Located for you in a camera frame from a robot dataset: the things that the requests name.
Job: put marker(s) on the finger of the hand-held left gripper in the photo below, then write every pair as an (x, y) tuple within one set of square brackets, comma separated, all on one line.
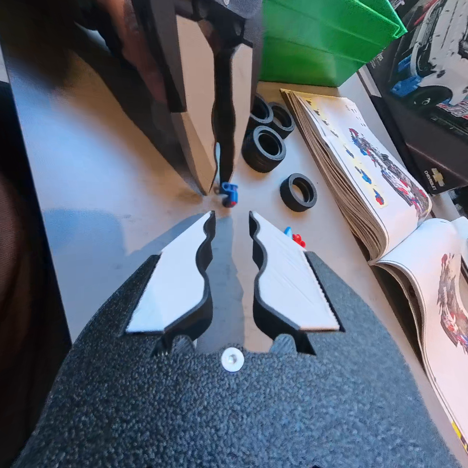
[(243, 80), (197, 73)]

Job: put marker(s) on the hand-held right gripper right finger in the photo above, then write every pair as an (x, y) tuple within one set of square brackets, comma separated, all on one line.
[(296, 292)]

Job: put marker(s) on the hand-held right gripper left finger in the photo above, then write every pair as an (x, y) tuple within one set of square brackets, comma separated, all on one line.
[(168, 292)]

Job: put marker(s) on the blue toy connector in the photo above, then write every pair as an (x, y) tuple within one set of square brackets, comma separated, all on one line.
[(229, 188)]

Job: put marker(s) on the grey desk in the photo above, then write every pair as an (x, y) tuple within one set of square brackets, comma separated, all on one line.
[(109, 164)]

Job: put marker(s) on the person's left hand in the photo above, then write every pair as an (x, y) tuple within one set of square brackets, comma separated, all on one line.
[(135, 44)]

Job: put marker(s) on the black toy tire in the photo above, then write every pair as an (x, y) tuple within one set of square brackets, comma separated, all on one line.
[(289, 128), (289, 201), (256, 162), (268, 113)]

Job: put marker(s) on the red toy connector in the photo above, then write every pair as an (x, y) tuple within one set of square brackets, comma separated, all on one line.
[(299, 240)]

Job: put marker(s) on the green plastic bin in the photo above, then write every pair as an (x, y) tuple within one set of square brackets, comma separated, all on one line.
[(310, 44)]

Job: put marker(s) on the open instruction booklet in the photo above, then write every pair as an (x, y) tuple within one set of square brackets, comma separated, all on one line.
[(398, 219)]

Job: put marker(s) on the black car set box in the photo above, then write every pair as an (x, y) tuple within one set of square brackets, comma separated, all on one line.
[(420, 146)]

